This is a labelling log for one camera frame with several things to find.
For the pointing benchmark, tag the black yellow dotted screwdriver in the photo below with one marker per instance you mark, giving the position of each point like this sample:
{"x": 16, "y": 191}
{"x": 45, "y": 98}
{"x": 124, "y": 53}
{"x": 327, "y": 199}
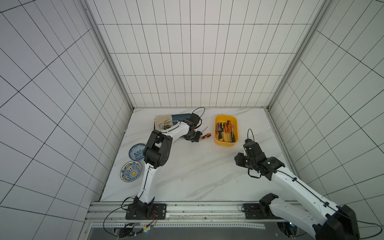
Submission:
{"x": 233, "y": 138}

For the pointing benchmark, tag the beige cloth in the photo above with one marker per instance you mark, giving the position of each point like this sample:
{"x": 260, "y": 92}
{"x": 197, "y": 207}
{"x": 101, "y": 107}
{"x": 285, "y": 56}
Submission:
{"x": 163, "y": 122}

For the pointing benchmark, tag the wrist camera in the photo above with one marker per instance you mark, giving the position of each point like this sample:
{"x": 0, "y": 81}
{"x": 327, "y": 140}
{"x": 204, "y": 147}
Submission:
{"x": 252, "y": 148}
{"x": 195, "y": 119}

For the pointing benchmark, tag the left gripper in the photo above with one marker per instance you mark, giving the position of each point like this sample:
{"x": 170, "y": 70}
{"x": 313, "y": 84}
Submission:
{"x": 196, "y": 139}

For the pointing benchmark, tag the blue patterned plate far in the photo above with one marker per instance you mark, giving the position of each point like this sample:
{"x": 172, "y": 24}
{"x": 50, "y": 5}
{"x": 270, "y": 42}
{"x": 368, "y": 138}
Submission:
{"x": 136, "y": 153}

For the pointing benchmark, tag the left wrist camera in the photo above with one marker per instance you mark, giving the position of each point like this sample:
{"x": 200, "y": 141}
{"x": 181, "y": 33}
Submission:
{"x": 195, "y": 119}

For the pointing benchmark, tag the blue patterned plate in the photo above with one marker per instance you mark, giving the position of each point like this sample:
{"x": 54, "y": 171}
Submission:
{"x": 131, "y": 171}
{"x": 136, "y": 153}

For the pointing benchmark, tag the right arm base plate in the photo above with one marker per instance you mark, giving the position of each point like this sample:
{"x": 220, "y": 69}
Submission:
{"x": 255, "y": 211}

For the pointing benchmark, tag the blue patterned plate near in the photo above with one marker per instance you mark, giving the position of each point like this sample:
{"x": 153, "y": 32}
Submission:
{"x": 131, "y": 171}

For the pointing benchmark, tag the small black yellow screwdriver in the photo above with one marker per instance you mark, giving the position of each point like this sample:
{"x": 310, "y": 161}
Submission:
{"x": 222, "y": 131}

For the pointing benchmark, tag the purple red screwdriver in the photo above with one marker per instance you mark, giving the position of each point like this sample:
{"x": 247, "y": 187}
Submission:
{"x": 217, "y": 131}

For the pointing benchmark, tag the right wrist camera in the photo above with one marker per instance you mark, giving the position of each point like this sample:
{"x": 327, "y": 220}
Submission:
{"x": 252, "y": 148}

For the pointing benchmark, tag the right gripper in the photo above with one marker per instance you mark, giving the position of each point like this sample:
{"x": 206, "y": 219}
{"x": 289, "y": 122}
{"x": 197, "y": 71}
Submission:
{"x": 243, "y": 160}

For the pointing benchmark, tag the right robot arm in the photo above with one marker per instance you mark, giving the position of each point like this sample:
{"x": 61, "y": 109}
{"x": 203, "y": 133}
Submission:
{"x": 320, "y": 218}

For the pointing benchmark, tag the yellow storage box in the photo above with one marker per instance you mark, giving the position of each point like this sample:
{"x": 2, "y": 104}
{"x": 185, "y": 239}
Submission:
{"x": 224, "y": 119}

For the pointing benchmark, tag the teal placemat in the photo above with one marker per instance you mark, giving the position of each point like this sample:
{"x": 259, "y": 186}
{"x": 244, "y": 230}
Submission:
{"x": 179, "y": 117}

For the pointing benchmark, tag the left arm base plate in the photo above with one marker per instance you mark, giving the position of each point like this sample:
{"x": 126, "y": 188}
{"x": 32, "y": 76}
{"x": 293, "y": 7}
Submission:
{"x": 154, "y": 211}

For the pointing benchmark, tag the small orange screwdriver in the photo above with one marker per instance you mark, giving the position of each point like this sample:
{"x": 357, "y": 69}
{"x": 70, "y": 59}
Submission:
{"x": 205, "y": 135}

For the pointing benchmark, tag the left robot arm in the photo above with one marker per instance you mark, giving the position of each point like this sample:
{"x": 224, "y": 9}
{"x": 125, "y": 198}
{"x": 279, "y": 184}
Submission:
{"x": 157, "y": 153}

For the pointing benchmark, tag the long black yellow screwdriver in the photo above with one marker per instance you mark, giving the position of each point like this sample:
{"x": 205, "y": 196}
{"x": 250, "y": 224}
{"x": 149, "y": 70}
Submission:
{"x": 219, "y": 128}

